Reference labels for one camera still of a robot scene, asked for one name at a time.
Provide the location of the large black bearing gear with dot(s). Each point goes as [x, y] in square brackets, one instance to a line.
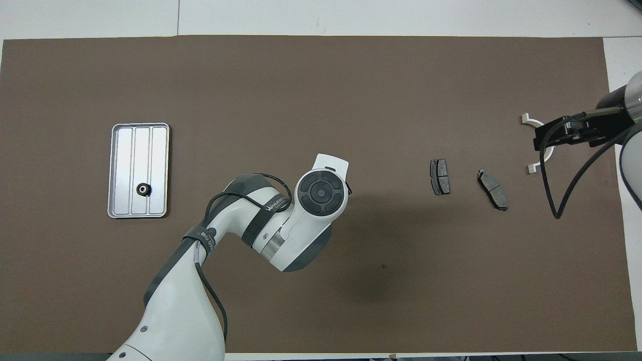
[139, 189]

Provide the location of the silver metal tray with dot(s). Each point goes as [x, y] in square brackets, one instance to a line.
[125, 170]

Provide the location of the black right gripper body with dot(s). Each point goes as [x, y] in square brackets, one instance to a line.
[602, 128]

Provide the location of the elongated dark grey brake pad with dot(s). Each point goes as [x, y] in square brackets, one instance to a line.
[493, 189]

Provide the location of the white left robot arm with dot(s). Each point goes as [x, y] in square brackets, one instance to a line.
[175, 311]

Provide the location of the brown table mat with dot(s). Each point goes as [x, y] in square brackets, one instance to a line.
[381, 281]

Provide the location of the rectangular dark grey brake pad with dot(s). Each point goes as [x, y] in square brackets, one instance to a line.
[440, 178]

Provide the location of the white semicircular bracket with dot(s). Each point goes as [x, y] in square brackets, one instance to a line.
[530, 169]

